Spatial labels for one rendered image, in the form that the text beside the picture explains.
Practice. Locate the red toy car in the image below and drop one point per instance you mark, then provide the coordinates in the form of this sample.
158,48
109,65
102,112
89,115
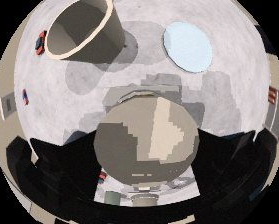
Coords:
101,178
40,46

